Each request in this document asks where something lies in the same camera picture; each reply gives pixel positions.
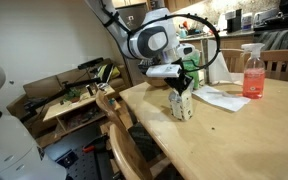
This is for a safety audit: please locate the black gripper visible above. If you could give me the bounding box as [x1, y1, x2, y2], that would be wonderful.
[164, 73, 193, 96]

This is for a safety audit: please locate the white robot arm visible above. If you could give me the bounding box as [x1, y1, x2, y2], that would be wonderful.
[0, 0, 179, 180]

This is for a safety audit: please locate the green plastic bag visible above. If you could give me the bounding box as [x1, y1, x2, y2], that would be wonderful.
[183, 50, 200, 89]

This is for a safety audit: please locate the wooden bowl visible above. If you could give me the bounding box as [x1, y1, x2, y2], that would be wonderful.
[145, 77, 167, 87]

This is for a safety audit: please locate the white paper napkin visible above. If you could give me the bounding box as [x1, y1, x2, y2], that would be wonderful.
[192, 86, 250, 112]

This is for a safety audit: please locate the white paper towel roll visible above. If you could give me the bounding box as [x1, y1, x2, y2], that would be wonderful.
[202, 40, 243, 85]

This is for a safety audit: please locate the wooden chair near table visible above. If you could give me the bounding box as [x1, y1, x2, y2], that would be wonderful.
[96, 90, 176, 180]

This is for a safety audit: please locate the pink spray bottle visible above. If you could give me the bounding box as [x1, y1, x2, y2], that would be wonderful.
[241, 43, 265, 99]

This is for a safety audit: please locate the black coffee maker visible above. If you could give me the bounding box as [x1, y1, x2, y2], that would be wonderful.
[225, 9, 242, 33]

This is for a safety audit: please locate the wooden chair behind table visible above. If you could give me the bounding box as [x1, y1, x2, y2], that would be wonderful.
[221, 49, 288, 81]

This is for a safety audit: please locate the low wooden coffee table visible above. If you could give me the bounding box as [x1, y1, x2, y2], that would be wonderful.
[43, 92, 104, 136]

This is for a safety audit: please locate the brown sofa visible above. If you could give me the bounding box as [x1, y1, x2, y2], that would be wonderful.
[7, 59, 131, 146]

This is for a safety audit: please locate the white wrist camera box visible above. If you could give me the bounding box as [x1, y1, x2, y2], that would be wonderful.
[146, 64, 181, 77]

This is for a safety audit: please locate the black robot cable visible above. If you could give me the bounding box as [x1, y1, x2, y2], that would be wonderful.
[97, 0, 222, 72]

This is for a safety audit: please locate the black camera arm mount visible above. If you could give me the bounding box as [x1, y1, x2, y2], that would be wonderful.
[20, 57, 103, 122]

